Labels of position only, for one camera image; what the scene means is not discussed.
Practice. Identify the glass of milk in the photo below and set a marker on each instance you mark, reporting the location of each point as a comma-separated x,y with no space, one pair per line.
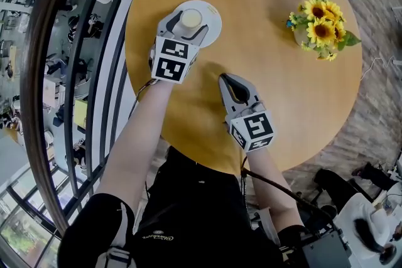
191,18

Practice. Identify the person's left hand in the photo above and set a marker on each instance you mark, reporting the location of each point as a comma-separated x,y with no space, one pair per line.
152,55

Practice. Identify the person's right forearm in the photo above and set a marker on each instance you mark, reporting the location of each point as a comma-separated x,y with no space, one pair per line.
267,185

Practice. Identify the white saucer plate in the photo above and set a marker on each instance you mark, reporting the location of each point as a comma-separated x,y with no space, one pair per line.
212,22

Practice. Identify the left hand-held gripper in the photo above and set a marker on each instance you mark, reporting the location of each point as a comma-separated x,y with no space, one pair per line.
172,62

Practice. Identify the person's black shirt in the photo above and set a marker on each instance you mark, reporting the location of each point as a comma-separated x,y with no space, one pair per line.
194,213

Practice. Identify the wooden handrail black metal railing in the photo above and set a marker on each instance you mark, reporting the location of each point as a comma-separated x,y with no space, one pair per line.
29,72

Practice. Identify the dark equipment box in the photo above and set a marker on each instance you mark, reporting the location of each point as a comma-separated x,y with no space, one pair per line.
323,251

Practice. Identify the potted sunflowers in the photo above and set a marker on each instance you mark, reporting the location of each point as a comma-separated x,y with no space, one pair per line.
320,29

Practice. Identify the person's left forearm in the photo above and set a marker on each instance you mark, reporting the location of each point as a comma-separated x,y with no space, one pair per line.
138,147

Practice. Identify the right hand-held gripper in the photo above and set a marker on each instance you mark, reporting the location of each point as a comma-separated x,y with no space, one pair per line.
251,128

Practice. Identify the yellow box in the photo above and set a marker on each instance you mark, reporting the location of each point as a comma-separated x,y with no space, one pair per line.
80,113

